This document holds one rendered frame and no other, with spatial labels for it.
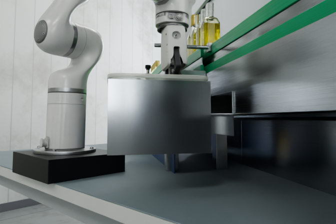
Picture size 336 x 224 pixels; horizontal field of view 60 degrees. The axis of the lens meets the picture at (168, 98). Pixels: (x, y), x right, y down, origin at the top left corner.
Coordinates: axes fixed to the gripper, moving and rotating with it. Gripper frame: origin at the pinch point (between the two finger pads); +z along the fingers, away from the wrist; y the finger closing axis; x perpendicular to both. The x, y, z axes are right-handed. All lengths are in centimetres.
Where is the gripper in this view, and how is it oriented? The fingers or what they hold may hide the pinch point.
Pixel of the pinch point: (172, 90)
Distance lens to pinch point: 71.8
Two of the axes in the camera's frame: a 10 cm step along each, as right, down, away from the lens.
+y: -2.0, 0.7, 9.8
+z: 0.0, 10.0, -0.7
